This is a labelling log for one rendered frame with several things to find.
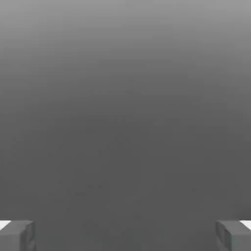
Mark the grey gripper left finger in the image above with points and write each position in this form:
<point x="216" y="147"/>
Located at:
<point x="13" y="236"/>

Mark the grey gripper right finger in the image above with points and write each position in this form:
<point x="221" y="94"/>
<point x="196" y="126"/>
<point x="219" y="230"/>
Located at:
<point x="236" y="237"/>

